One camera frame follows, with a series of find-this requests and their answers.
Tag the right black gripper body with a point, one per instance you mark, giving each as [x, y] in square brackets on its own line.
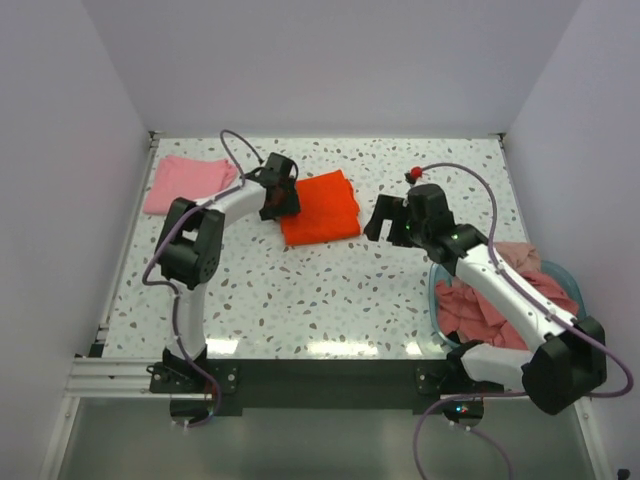
[395, 226]

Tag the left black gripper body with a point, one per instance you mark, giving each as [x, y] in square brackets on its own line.
[282, 198]

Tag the orange t shirt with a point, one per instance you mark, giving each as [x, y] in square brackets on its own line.
[328, 211]

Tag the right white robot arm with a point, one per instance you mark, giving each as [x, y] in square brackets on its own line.
[562, 361]

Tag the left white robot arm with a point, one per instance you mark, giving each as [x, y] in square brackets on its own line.
[190, 245]

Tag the light blue plastic basket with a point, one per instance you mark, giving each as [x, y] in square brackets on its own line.
[437, 273]

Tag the dusty rose t shirt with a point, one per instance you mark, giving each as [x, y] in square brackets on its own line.
[466, 313]

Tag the beige pink t shirt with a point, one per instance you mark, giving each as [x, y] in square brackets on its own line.
[522, 257]

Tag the folded pink t shirt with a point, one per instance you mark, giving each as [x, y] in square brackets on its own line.
[187, 178]

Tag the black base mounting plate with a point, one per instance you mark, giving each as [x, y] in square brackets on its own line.
[344, 384]

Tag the aluminium frame rail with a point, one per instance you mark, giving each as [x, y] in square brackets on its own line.
[110, 378]

